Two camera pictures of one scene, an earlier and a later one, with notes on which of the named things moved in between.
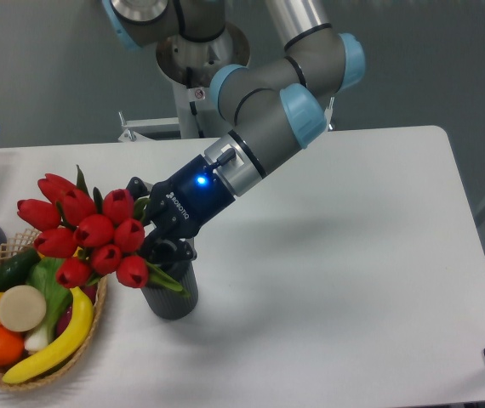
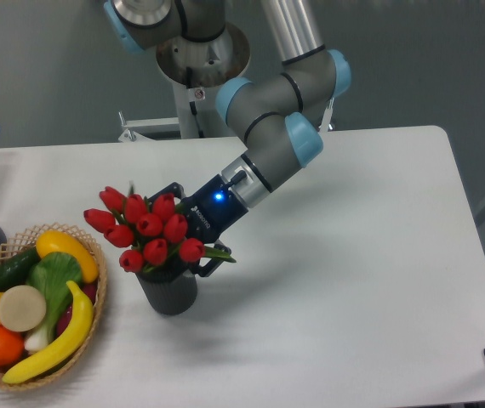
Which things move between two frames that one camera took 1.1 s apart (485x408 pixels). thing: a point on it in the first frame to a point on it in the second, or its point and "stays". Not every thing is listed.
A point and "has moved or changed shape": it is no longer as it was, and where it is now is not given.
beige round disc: (21, 308) stays
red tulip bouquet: (93, 233) has moved or changed shape
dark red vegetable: (64, 319) stays
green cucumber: (14, 272) stays
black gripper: (182, 206) to (208, 211)
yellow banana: (65, 351) stays
